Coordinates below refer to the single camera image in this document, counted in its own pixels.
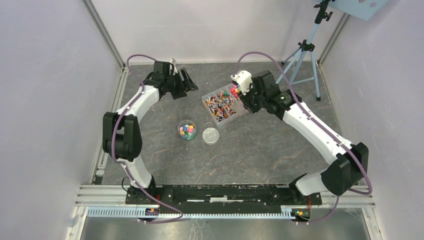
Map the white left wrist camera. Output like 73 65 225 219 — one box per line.
168 58 178 76

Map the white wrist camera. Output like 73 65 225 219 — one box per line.
168 58 178 76
230 70 253 95

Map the clear round jar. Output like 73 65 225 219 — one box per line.
177 120 197 141

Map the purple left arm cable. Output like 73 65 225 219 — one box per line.
110 54 184 224

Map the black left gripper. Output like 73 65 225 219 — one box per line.
165 68 199 100

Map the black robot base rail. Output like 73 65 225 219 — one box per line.
125 184 323 216

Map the clear compartment candy tray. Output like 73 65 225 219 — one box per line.
201 83 248 128

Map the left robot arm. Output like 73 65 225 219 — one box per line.
102 61 198 204

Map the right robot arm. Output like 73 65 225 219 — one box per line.
231 70 369 204

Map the light blue camera tripod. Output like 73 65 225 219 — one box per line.
281 0 333 101

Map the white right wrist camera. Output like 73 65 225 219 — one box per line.
230 70 253 95

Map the light blue perforated board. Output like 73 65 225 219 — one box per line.
315 0 389 21

